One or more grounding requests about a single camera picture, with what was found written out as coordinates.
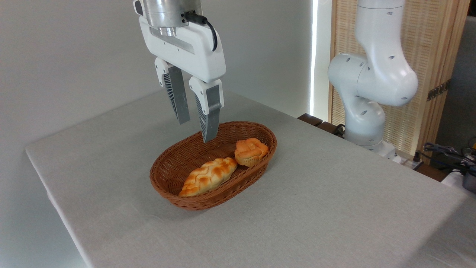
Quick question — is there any black cable bundle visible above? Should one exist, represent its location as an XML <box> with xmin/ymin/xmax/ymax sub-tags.
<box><xmin>422</xmin><ymin>138</ymin><xmax>476</xmax><ymax>175</ymax></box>

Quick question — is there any brown wicker basket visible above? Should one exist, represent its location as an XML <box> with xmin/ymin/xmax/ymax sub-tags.
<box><xmin>149</xmin><ymin>121</ymin><xmax>278</xmax><ymax>211</ymax></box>

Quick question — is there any grey tablecloth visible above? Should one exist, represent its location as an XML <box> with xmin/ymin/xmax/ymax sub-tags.
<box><xmin>25</xmin><ymin>77</ymin><xmax>476</xmax><ymax>268</ymax></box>

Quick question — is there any long braided bread loaf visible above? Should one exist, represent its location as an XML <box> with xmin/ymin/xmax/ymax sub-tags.
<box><xmin>178</xmin><ymin>157</ymin><xmax>238</xmax><ymax>198</ymax></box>

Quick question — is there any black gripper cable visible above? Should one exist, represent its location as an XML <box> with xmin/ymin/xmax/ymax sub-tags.
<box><xmin>183</xmin><ymin>11</ymin><xmax>218</xmax><ymax>52</ymax></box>

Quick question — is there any round bread bun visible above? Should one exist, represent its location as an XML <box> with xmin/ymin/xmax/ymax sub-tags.
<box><xmin>234</xmin><ymin>138</ymin><xmax>269</xmax><ymax>167</ymax></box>

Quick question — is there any grey metal box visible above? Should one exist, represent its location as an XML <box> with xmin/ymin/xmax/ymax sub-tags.
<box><xmin>462</xmin><ymin>171</ymin><xmax>476</xmax><ymax>194</ymax></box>

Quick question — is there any wooden slatted folding screen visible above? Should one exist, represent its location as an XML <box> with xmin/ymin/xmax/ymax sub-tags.
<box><xmin>329</xmin><ymin>0</ymin><xmax>471</xmax><ymax>164</ymax></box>

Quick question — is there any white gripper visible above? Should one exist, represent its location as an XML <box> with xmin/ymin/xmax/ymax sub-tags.
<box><xmin>139</xmin><ymin>16</ymin><xmax>226</xmax><ymax>143</ymax></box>

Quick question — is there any black screen hinge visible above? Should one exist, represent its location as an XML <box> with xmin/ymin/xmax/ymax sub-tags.
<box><xmin>427</xmin><ymin>79</ymin><xmax>451</xmax><ymax>102</ymax></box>

